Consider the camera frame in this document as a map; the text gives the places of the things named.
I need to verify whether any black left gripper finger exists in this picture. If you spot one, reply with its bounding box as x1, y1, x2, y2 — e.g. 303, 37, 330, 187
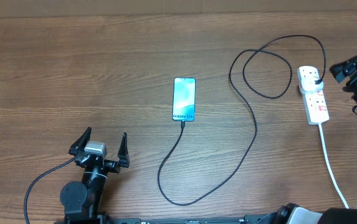
117, 132, 130, 168
69, 127, 92, 156

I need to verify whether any blue Galaxy smartphone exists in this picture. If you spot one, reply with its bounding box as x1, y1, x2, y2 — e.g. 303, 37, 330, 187
172, 77, 196, 121

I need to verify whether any black charging cable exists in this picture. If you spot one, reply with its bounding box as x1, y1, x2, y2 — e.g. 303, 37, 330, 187
157, 34, 327, 207

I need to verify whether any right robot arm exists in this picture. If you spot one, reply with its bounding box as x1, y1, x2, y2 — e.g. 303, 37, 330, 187
257, 55, 357, 224

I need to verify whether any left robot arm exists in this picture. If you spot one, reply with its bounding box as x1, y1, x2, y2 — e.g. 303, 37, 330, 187
60, 127, 130, 223

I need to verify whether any white charger plug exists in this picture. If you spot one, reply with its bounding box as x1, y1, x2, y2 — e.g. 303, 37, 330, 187
299, 77, 324, 94

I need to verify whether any white power strip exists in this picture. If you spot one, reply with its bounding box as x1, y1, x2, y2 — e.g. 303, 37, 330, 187
297, 66, 330, 125

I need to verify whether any white power strip cord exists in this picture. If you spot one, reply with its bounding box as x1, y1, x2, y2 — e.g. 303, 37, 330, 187
317, 123, 350, 208

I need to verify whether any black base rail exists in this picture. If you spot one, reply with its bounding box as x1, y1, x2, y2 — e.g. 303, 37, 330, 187
54, 213, 278, 224

